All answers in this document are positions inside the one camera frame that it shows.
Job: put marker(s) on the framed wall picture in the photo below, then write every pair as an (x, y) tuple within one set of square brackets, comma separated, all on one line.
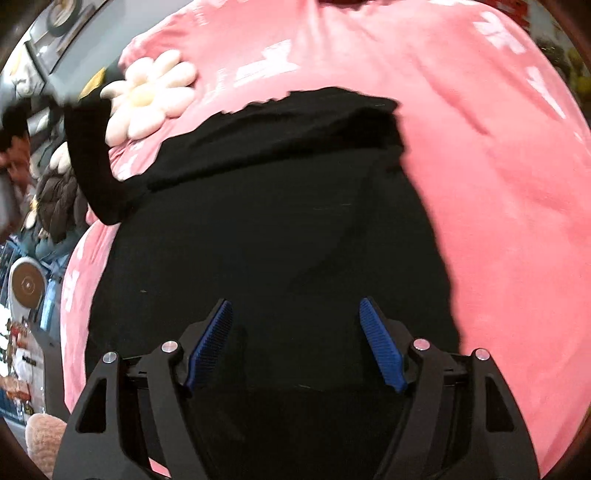
[(56, 28)]

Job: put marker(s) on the cream fluffy rug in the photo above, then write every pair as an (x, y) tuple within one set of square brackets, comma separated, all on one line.
[(43, 436)]

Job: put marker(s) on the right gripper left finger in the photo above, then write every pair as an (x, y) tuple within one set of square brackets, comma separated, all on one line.
[(132, 404)]

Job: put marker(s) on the dark brown quilted jacket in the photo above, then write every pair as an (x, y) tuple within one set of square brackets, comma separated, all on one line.
[(61, 206)]

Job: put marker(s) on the yellow pillow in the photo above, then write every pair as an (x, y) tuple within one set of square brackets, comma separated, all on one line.
[(96, 81)]

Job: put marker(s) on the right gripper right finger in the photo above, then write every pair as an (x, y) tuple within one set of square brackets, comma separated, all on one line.
[(459, 417)]

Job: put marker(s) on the black shirt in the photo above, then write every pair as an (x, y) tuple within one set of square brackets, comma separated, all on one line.
[(293, 210)]

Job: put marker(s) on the white daisy flower pillow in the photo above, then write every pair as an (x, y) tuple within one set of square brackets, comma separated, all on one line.
[(152, 91)]

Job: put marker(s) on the round white fan heater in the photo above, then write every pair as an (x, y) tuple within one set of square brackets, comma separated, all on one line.
[(26, 288)]

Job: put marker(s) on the pink fleece blanket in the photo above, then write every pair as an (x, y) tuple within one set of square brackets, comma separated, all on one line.
[(494, 144)]

